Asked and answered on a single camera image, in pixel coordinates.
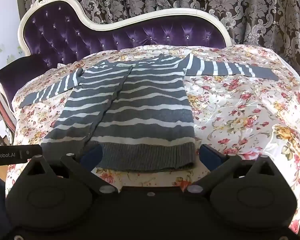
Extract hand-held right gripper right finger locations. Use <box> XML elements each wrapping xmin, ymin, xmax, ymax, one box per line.
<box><xmin>181</xmin><ymin>144</ymin><xmax>280</xmax><ymax>198</ymax></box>

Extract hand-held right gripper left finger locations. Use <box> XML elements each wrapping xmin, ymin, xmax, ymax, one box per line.
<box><xmin>21</xmin><ymin>144</ymin><xmax>119</xmax><ymax>197</ymax></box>

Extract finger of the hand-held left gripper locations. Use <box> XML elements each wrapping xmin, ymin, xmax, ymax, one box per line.
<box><xmin>18</xmin><ymin>144</ymin><xmax>43</xmax><ymax>162</ymax></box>

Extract grey white striped sweater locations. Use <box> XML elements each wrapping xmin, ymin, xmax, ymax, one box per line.
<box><xmin>19</xmin><ymin>54</ymin><xmax>279</xmax><ymax>173</ymax></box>

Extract floral blanket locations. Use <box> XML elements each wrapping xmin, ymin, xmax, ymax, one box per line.
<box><xmin>5</xmin><ymin>44</ymin><xmax>300</xmax><ymax>235</ymax></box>

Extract purple tufted headboard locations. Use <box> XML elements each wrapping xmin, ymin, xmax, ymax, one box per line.
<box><xmin>0</xmin><ymin>0</ymin><xmax>232</xmax><ymax>113</ymax></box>

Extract green wall stickers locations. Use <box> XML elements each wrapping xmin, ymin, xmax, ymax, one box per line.
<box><xmin>0</xmin><ymin>44</ymin><xmax>24</xmax><ymax>68</ymax></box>

